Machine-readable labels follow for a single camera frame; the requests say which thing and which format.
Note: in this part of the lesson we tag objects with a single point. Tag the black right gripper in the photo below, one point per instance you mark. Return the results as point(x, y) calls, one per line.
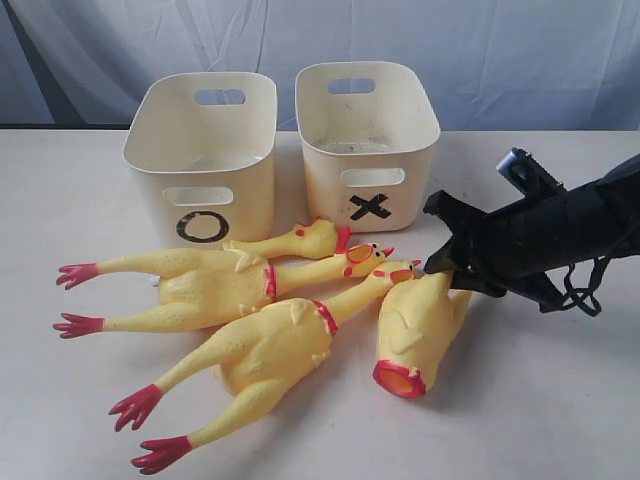
point(550, 251)

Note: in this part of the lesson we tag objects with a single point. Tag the headless yellow rubber chicken body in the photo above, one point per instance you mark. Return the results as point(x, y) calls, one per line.
point(418, 320)

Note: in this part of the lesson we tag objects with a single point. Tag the whole yellow rubber chicken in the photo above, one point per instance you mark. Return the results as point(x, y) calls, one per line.
point(260, 358)
point(199, 289)

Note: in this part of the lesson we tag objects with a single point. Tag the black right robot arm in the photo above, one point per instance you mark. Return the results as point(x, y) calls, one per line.
point(620, 190)

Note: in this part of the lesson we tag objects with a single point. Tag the cream bin marked X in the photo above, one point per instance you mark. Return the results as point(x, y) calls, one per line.
point(368, 133)

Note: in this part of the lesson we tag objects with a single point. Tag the detached yellow chicken head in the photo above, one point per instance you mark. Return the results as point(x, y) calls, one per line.
point(316, 240)

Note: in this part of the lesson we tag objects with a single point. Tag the cream bin marked O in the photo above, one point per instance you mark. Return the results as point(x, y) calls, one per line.
point(201, 148)

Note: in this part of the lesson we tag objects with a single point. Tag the blue backdrop cloth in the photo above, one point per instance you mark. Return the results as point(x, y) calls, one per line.
point(487, 65)

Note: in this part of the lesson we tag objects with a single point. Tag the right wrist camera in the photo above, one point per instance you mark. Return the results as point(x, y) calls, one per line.
point(523, 172)

